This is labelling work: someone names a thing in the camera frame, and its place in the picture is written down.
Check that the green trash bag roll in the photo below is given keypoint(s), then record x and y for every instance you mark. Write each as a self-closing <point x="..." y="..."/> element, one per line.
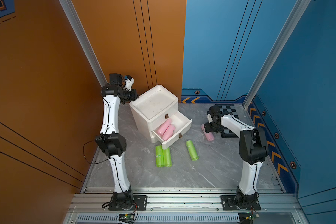
<point x="167" y="161"/>
<point x="192" y="151"/>
<point x="159" y="156"/>

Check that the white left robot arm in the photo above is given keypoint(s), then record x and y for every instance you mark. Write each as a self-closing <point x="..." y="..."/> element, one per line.
<point x="114" y="145"/>

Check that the pink trash bag roll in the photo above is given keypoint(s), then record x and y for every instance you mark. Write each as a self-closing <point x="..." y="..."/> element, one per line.
<point x="169" y="132"/>
<point x="163" y="127"/>
<point x="209" y="136"/>

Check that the left green circuit board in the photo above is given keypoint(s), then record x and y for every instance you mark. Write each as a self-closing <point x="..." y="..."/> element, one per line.
<point x="128" y="218"/>

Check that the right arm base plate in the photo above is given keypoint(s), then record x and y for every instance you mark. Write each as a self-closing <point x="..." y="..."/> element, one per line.
<point x="240" y="202"/>

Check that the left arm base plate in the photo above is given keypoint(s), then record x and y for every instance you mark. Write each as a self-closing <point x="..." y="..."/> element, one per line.
<point x="139" y="203"/>

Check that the green circuit board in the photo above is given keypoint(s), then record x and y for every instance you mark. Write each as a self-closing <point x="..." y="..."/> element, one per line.
<point x="128" y="218"/>
<point x="250" y="219"/>

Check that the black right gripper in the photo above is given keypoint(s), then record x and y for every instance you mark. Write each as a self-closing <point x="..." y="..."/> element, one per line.
<point x="208" y="129"/>

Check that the right green circuit board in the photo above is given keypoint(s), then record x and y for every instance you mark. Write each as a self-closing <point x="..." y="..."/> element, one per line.
<point x="250" y="219"/>

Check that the white three-drawer storage box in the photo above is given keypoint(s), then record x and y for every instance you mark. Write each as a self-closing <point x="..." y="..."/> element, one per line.
<point x="152" y="109"/>

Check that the black white checkerboard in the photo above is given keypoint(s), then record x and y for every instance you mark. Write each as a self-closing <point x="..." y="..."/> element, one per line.
<point x="230" y="122"/>

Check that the aluminium front rail frame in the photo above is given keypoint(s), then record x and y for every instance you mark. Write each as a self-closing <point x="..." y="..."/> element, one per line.
<point x="184" y="205"/>

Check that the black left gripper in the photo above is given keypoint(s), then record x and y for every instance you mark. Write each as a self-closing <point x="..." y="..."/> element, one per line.
<point x="134" y="95"/>

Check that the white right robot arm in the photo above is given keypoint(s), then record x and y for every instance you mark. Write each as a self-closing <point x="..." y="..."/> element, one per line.
<point x="253" y="150"/>

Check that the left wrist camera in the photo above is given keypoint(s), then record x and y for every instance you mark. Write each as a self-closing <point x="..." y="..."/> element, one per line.
<point x="125" y="82"/>

